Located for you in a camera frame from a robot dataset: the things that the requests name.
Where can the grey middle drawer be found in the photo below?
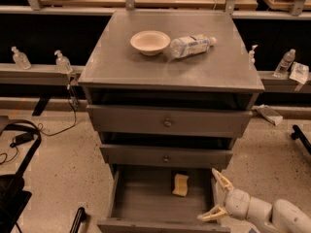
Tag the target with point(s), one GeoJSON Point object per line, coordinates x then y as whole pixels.
{"type": "Point", "coordinates": [152, 156]}

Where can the black tube bottom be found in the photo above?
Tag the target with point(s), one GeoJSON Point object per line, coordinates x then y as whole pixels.
{"type": "Point", "coordinates": [79, 218]}

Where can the brass middle drawer knob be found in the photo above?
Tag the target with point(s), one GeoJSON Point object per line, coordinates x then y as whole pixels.
{"type": "Point", "coordinates": [166, 159]}

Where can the grey box on floor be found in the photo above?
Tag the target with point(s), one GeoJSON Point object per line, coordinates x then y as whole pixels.
{"type": "Point", "coordinates": [269, 114]}

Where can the grey three-drawer cabinet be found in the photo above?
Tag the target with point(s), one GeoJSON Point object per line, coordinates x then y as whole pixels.
{"type": "Point", "coordinates": [222, 78]}

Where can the black power adapter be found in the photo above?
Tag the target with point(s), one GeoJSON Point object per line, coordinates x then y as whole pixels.
{"type": "Point", "coordinates": [21, 139]}

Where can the grey top drawer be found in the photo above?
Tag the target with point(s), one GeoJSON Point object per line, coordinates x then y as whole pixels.
{"type": "Point", "coordinates": [187, 122]}

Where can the white plastic packet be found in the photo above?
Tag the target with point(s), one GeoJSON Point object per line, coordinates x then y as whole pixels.
{"type": "Point", "coordinates": [299, 73]}

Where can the clear plastic water bottle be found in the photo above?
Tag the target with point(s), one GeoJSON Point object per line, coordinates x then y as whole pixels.
{"type": "Point", "coordinates": [191, 45]}

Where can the right sanitizer pump bottle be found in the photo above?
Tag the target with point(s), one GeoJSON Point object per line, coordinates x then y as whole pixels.
{"type": "Point", "coordinates": [252, 53]}

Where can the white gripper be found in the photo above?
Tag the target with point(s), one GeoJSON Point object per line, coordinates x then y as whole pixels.
{"type": "Point", "coordinates": [237, 203]}

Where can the black stand leg right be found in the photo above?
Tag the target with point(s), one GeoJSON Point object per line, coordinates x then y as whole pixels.
{"type": "Point", "coordinates": [298, 134]}

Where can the white paper bowl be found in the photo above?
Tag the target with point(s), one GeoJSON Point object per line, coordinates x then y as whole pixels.
{"type": "Point", "coordinates": [150, 43]}

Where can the brass top drawer knob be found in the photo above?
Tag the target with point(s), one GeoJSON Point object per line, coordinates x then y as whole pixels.
{"type": "Point", "coordinates": [167, 122]}

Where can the brass drawer knob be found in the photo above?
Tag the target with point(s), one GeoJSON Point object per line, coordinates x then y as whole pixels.
{"type": "Point", "coordinates": [167, 122]}
{"type": "Point", "coordinates": [166, 159]}

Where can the black chair left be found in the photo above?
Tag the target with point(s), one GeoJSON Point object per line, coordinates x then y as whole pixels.
{"type": "Point", "coordinates": [13, 198]}

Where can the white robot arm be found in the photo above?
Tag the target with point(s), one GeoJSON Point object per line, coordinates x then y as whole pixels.
{"type": "Point", "coordinates": [280, 217]}

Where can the yellow sponge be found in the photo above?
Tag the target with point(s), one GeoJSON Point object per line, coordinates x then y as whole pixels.
{"type": "Point", "coordinates": [180, 185]}

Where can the sanitizer pump bottle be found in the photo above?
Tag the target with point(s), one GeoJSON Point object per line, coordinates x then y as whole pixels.
{"type": "Point", "coordinates": [63, 63]}
{"type": "Point", "coordinates": [252, 53]}

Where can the grey open bottom drawer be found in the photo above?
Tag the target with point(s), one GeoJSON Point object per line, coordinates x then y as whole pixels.
{"type": "Point", "coordinates": [143, 202]}

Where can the far left sanitizer bottle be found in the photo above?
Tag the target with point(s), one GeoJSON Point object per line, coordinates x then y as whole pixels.
{"type": "Point", "coordinates": [20, 59]}

